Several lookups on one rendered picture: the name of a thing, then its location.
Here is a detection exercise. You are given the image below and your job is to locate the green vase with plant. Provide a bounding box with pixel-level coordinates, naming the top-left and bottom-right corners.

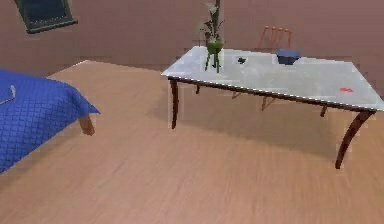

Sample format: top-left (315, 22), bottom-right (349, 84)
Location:
top-left (200, 0), bottom-right (226, 74)

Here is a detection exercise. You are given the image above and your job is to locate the white table with dark legs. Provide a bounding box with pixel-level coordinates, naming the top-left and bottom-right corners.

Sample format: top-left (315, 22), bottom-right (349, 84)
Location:
top-left (161, 45), bottom-right (384, 170)

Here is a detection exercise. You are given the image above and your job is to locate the dark blue bowl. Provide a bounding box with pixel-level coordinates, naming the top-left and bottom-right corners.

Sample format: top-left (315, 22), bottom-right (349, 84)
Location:
top-left (275, 48), bottom-right (302, 66)

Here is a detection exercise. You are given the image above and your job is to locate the red wooden chair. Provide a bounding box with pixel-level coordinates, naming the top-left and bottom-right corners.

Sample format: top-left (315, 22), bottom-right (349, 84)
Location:
top-left (256, 25), bottom-right (295, 52)

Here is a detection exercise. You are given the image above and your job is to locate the bed with blue quilt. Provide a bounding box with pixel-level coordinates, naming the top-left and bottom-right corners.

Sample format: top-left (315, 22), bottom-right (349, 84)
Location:
top-left (0, 68), bottom-right (101, 174)

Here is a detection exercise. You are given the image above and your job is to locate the dark framed window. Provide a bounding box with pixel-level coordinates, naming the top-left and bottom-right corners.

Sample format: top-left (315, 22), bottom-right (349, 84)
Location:
top-left (14, 0), bottom-right (79, 35)

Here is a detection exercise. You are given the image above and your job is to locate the small grey object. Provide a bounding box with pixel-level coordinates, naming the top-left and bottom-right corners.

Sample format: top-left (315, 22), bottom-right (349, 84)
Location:
top-left (0, 84), bottom-right (17, 106)

